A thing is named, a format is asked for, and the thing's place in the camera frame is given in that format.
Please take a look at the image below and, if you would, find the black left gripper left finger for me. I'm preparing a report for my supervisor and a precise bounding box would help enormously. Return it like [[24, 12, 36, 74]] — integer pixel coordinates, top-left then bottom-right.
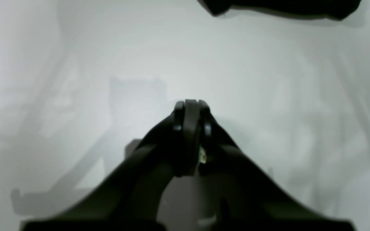
[[23, 100, 201, 231]]

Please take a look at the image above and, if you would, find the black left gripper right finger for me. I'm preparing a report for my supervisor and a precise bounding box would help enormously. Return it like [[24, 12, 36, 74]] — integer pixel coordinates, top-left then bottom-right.
[[198, 100, 354, 231]]

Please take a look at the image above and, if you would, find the black t-shirt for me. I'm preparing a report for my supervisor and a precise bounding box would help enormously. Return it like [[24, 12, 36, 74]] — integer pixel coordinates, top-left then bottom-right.
[[198, 0, 361, 21]]

